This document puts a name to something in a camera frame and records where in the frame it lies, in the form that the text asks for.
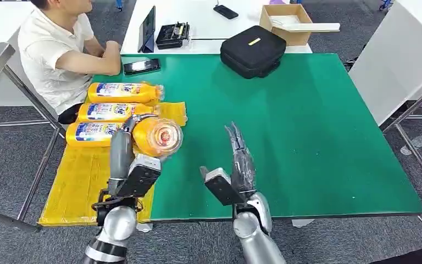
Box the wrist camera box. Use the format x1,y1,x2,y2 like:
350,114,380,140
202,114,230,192
199,166,246,207
116,153,162,199

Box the person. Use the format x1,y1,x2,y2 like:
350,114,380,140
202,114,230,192
17,0,123,125

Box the white table with cardboard box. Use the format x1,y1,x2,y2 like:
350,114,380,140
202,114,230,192
120,0,313,56

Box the green table mat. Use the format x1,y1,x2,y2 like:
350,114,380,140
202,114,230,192
92,53,422,222

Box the black zip case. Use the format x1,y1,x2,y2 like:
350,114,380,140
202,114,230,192
220,25,287,80

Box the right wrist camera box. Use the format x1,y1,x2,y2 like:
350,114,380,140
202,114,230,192
199,166,246,207

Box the black phone with glossy screen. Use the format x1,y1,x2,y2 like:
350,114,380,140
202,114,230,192
123,58,162,76

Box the large white table, metal legs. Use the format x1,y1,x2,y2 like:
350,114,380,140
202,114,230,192
348,0,422,201

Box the open cardboard box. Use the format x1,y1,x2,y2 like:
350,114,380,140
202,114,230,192
259,3,313,47

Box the clear plastic bottle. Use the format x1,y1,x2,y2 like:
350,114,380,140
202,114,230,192
400,131,422,156

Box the orange drink bottle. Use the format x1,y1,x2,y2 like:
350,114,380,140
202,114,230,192
65,122,124,149
77,102,161,124
132,116,184,158
87,82,165,105

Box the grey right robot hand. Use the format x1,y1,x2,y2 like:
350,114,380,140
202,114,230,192
224,122,257,196

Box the black label printer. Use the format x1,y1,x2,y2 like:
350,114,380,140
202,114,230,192
155,22,191,50

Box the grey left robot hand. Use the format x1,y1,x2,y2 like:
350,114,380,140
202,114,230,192
108,114,159,196

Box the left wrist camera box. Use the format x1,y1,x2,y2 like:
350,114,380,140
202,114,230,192
116,153,162,199

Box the black phone with matte back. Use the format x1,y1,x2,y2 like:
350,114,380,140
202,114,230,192
213,4,240,20

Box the yellow plastic sheet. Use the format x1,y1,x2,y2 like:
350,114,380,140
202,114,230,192
38,81,188,227

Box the black standing tablet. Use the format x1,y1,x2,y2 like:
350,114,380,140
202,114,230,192
137,5,157,54

